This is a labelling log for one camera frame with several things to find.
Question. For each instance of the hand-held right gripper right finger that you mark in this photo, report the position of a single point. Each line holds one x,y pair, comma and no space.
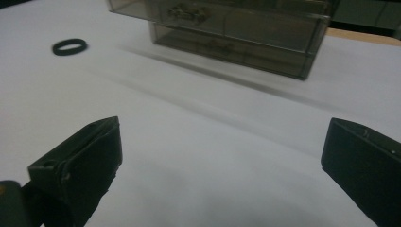
362,167

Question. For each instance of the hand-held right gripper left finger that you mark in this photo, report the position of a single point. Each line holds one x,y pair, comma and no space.
85,167

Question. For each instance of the smoky transparent drawer organizer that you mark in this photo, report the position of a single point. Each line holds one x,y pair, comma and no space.
252,50

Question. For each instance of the dark hair accessory in drawer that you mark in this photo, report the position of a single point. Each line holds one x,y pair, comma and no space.
188,13

